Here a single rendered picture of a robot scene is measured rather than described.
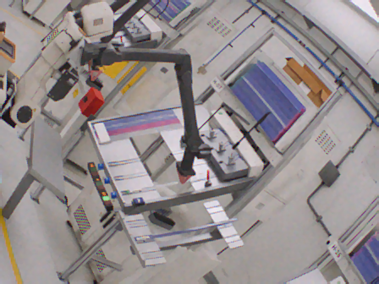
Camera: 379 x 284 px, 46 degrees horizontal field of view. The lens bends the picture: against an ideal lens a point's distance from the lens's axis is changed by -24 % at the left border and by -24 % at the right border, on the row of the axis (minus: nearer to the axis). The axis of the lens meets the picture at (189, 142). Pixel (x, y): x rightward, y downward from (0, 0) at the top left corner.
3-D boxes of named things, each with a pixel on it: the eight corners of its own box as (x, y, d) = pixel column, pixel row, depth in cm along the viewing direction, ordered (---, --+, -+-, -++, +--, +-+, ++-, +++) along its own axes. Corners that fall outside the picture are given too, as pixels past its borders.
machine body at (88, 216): (93, 287, 299) (154, 237, 286) (61, 215, 347) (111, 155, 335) (158, 306, 344) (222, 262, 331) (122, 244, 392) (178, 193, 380)
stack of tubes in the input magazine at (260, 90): (272, 142, 283) (304, 107, 277) (228, 87, 318) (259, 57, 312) (282, 152, 291) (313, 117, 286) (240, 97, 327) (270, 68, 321)
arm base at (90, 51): (81, 40, 222) (84, 49, 213) (97, 37, 225) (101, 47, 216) (78, 56, 226) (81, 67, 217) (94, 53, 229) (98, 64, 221)
